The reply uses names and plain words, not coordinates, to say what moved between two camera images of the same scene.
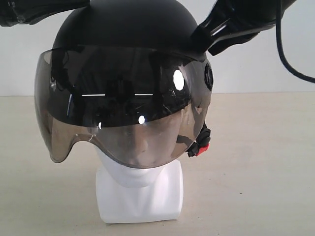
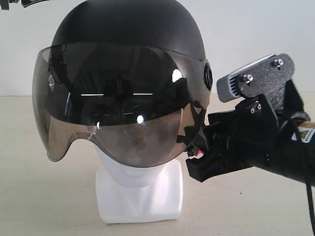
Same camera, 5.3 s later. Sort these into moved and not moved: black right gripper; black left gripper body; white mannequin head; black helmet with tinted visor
Moved: black right gripper; black left gripper body
Not moved: white mannequin head; black helmet with tinted visor
